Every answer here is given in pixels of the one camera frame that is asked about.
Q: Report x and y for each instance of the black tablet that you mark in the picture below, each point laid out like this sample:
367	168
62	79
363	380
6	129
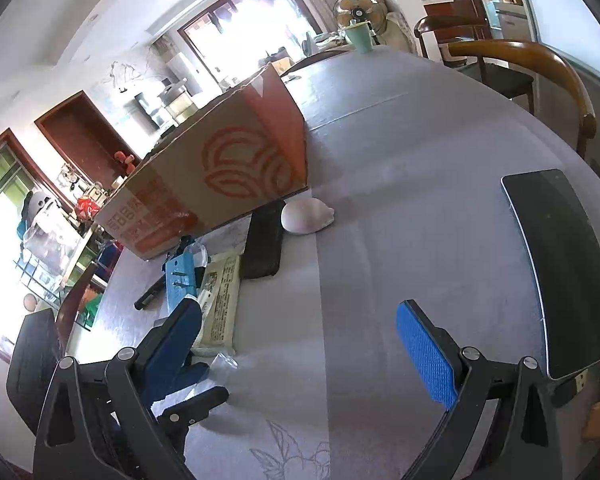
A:
565	257

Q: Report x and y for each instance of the blue electrical switch block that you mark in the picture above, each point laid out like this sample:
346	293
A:
180	280

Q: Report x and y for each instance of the black phone case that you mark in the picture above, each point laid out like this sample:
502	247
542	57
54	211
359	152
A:
263	248

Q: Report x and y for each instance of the standing electric fan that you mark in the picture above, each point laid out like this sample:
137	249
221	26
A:
349	12

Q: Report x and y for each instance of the cardboard box orange print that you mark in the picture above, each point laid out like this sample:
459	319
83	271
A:
244	149

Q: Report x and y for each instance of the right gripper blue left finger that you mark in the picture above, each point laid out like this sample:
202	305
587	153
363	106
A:
96	420

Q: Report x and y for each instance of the pink white seashell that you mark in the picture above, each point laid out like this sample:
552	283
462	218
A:
306	215

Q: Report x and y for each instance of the green paper cup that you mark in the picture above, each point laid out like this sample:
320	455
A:
358	35

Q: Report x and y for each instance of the wooden chair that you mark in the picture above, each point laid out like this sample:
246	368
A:
508	67

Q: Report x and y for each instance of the yellowish printed packet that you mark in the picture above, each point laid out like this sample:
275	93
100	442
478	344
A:
218	300

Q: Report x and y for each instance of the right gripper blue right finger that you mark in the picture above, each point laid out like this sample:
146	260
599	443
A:
522	441

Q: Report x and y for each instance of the black pen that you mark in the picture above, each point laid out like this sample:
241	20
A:
151	293

